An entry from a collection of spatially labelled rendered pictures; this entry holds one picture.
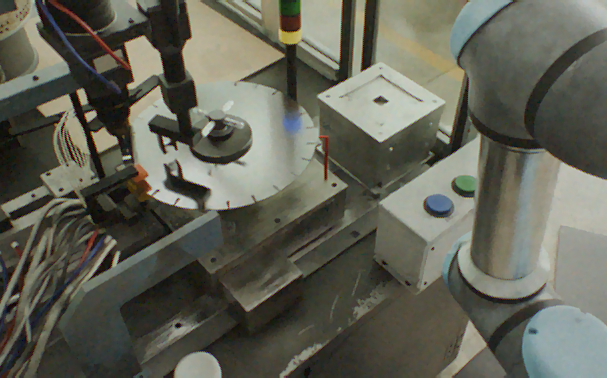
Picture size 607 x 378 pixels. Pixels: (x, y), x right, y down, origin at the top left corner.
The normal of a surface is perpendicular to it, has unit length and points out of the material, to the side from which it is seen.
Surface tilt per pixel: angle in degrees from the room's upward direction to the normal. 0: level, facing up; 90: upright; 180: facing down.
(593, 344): 8
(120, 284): 90
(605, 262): 0
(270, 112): 0
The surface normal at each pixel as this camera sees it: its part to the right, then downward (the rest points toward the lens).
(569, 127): -0.72, 0.38
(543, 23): -0.52, -0.44
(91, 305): 0.64, 0.54
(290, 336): -0.01, -0.70
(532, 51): -0.76, -0.19
